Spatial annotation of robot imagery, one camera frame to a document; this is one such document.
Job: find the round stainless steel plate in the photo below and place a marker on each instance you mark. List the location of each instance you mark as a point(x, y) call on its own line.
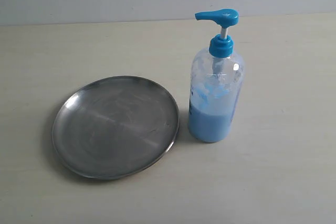
point(115, 127)

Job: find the blue soap pump bottle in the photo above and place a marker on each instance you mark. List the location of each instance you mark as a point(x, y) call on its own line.
point(217, 75)

